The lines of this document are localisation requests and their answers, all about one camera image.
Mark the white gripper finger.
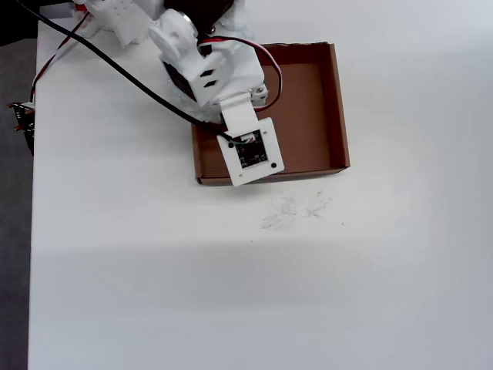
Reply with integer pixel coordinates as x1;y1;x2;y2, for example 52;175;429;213
248;85;270;107

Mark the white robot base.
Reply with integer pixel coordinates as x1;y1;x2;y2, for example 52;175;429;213
72;0;165;49

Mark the black camera cable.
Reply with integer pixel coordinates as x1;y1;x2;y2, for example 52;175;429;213
15;0;236;144

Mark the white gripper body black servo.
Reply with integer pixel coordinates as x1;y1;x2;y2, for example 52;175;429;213
229;41;267;97

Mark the red white board cable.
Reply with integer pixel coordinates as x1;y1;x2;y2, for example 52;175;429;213
31;10;90;107

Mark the red black arm servo cable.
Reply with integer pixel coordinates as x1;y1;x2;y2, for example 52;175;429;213
198;35;285;113

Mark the brown cardboard box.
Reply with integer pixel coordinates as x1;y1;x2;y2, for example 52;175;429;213
192;41;351;188

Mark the motor controller board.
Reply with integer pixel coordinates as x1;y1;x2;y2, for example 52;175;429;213
6;100;36;156

